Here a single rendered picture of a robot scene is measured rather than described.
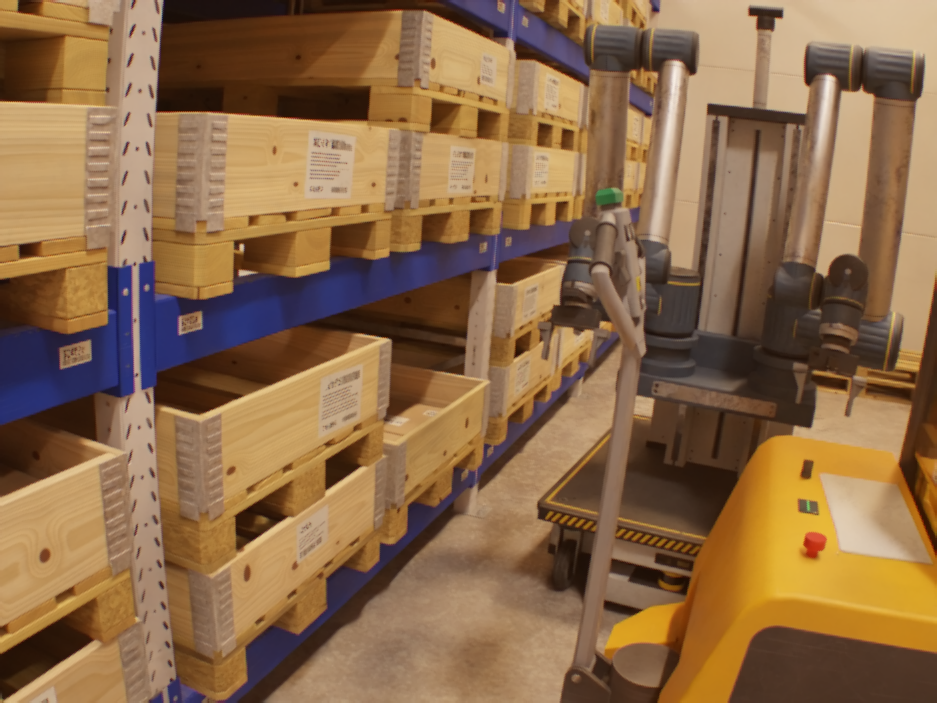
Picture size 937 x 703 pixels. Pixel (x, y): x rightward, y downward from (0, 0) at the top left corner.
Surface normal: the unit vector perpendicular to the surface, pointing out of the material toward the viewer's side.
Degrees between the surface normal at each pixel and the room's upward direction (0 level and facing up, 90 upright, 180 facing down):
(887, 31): 90
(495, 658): 0
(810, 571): 0
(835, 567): 0
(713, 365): 90
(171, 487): 90
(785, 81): 90
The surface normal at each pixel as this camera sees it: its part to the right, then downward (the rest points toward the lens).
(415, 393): -0.38, 0.18
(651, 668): 0.07, -0.97
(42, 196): 0.92, 0.15
